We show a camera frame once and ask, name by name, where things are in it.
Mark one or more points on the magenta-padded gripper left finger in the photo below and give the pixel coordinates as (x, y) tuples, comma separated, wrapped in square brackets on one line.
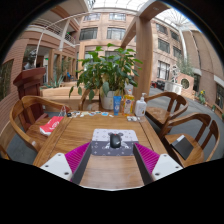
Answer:
[(58, 165)]

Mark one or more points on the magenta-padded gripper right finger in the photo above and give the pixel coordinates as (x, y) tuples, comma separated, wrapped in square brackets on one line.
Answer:
[(163, 165)]

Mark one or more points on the black computer mouse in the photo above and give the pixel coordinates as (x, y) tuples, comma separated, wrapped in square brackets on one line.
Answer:
[(115, 141)]

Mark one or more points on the grey white printed mouse pad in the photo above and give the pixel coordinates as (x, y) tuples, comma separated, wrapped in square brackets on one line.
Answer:
[(100, 143)]

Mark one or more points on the black notebook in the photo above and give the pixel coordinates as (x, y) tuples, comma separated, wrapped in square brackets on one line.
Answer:
[(182, 146)]

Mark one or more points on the wooden armchair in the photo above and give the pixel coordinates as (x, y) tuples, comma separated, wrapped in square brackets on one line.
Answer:
[(23, 106), (200, 151), (83, 98), (158, 115), (3, 153)]

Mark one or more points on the red and white bag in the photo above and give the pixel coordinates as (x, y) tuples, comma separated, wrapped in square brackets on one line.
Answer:
[(50, 126)]

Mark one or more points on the black key fob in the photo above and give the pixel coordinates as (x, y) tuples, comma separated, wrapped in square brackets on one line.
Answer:
[(69, 114)]

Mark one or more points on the clear plastic packet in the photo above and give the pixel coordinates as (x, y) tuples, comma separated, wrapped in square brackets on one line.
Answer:
[(132, 118)]

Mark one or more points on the white pump bottle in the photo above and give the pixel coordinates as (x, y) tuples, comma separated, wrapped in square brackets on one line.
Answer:
[(140, 107)]

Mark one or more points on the yellow liquid bottle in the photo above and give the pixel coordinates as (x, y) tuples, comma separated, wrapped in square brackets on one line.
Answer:
[(128, 105)]

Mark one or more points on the blue tube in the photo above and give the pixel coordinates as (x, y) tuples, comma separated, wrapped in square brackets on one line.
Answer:
[(117, 106)]

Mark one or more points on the yellow flowering plant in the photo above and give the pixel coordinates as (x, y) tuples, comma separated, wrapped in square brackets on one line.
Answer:
[(202, 98)]

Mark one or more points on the spiky green agave plant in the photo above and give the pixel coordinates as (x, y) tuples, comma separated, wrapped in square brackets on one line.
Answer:
[(55, 82)]

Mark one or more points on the green plant in white pot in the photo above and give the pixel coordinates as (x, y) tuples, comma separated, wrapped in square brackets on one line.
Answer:
[(106, 71)]

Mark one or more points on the dark bust sculpture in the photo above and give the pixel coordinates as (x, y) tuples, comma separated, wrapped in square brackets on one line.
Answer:
[(30, 60)]

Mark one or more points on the white sculpture on pedestal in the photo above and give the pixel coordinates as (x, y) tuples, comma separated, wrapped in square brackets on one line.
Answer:
[(173, 85)]

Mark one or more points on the dark wooden pedestal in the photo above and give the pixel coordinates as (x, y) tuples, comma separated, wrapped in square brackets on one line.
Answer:
[(30, 86)]

